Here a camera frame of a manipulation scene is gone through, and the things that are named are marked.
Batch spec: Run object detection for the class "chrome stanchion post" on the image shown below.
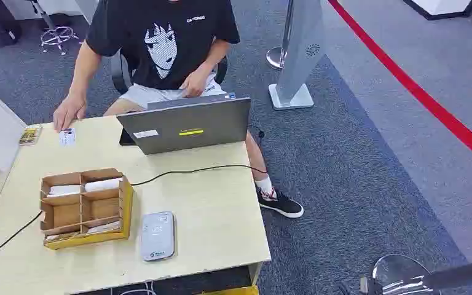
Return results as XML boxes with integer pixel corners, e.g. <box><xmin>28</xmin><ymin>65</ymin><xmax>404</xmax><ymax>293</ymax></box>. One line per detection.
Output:
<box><xmin>265</xmin><ymin>0</ymin><xmax>295</xmax><ymax>71</ymax></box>

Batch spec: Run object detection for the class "grey card reader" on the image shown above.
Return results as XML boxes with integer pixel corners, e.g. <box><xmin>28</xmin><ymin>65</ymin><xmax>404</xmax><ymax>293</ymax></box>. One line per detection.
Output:
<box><xmin>140</xmin><ymin>211</ymin><xmax>176</xmax><ymax>262</ymax></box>

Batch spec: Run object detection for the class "yellow box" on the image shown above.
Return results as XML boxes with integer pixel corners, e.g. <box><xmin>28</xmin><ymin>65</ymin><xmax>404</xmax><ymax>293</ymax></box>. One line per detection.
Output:
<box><xmin>197</xmin><ymin>285</ymin><xmax>259</xmax><ymax>295</ymax></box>

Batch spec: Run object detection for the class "person's right hand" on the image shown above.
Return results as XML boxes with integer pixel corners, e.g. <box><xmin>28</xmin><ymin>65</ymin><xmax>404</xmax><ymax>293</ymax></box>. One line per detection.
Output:
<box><xmin>52</xmin><ymin>92</ymin><xmax>88</xmax><ymax>133</ymax></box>

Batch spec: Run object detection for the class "black office chair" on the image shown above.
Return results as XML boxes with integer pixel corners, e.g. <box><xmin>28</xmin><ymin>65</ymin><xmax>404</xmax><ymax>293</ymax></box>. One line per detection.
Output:
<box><xmin>110</xmin><ymin>50</ymin><xmax>229</xmax><ymax>96</ymax></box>

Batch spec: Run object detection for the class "black laptop cable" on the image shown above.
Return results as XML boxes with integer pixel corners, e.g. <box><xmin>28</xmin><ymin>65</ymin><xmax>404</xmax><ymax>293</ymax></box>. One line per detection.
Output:
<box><xmin>246</xmin><ymin>124</ymin><xmax>266</xmax><ymax>144</ymax></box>

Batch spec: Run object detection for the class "grey laptop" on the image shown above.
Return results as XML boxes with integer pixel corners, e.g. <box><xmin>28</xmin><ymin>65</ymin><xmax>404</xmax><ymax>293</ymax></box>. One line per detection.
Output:
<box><xmin>116</xmin><ymin>92</ymin><xmax>252</xmax><ymax>156</ymax></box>

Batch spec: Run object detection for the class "person's left hand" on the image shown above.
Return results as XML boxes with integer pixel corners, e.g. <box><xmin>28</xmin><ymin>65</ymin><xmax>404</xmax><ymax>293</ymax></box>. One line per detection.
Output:
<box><xmin>179</xmin><ymin>67</ymin><xmax>214</xmax><ymax>98</ymax></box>

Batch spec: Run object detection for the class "white card stack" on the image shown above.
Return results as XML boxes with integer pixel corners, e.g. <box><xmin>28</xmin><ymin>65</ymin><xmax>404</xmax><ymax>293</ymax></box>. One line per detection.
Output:
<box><xmin>84</xmin><ymin>177</ymin><xmax>123</xmax><ymax>194</ymax></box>
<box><xmin>44</xmin><ymin>231</ymin><xmax>81</xmax><ymax>242</ymax></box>
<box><xmin>85</xmin><ymin>220</ymin><xmax>122</xmax><ymax>235</ymax></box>
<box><xmin>47</xmin><ymin>184</ymin><xmax>82</xmax><ymax>199</ymax></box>

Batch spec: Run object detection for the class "person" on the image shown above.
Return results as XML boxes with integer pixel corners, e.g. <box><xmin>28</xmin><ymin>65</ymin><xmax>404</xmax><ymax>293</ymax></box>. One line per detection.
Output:
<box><xmin>52</xmin><ymin>0</ymin><xmax>304</xmax><ymax>219</ymax></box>

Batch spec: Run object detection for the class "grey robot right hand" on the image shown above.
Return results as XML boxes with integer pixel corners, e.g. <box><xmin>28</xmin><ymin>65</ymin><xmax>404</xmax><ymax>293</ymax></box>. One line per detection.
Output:
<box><xmin>360</xmin><ymin>277</ymin><xmax>425</xmax><ymax>295</ymax></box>

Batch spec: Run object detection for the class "wooden card box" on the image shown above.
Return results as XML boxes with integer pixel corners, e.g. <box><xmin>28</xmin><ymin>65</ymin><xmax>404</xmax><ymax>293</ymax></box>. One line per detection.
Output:
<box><xmin>39</xmin><ymin>167</ymin><xmax>135</xmax><ymax>251</ymax></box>

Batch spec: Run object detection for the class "yellow printed card pack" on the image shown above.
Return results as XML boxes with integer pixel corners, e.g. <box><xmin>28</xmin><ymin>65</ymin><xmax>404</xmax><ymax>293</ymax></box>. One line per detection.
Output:
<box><xmin>18</xmin><ymin>124</ymin><xmax>43</xmax><ymax>147</ymax></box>

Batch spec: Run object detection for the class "white id card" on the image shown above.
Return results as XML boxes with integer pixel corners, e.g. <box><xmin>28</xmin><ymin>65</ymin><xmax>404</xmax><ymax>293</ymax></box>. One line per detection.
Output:
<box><xmin>58</xmin><ymin>127</ymin><xmax>77</xmax><ymax>148</ymax></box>

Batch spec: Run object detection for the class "grey kiosk stand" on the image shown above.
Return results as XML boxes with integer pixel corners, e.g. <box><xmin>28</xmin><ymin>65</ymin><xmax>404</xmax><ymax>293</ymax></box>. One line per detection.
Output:
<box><xmin>268</xmin><ymin>0</ymin><xmax>326</xmax><ymax>111</ymax></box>

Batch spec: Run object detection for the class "white cable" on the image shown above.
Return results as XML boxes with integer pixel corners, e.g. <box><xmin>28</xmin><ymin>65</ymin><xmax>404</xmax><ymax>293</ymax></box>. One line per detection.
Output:
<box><xmin>111</xmin><ymin>280</ymin><xmax>158</xmax><ymax>295</ymax></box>

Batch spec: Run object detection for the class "black edged white platform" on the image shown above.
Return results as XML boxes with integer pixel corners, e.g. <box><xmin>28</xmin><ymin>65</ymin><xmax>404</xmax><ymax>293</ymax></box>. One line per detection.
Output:
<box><xmin>402</xmin><ymin>0</ymin><xmax>472</xmax><ymax>21</ymax></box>

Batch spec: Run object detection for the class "chrome chair base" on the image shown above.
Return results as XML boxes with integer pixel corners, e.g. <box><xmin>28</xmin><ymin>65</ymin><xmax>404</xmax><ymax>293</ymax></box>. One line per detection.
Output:
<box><xmin>29</xmin><ymin>0</ymin><xmax>81</xmax><ymax>56</ymax></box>

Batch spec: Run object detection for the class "red barrier belt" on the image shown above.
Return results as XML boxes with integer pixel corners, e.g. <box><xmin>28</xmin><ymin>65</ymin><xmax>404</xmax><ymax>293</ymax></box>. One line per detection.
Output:
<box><xmin>327</xmin><ymin>0</ymin><xmax>472</xmax><ymax>172</ymax></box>

